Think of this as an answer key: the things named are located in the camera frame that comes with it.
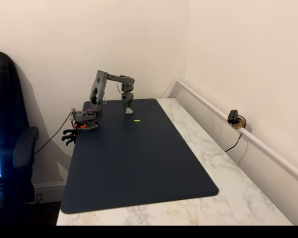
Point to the white notched plastic piece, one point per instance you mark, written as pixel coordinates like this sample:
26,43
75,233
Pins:
129,111

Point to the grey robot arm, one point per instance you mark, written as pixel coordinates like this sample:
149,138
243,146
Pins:
98,86

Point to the dark blue desk mat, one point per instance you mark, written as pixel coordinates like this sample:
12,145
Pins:
139,163

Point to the black orange table clamp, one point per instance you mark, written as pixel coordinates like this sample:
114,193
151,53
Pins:
69,141
68,132

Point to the black webcam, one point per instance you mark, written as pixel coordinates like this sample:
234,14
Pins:
232,116

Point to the white baseboard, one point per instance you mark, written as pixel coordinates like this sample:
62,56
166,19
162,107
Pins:
49,186

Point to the black office chair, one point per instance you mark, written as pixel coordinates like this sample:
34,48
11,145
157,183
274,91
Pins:
12,111

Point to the tan webcam mount block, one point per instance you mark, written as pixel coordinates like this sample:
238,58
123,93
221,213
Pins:
239,125

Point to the white wall rail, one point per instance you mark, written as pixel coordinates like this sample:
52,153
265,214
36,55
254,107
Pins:
263,146

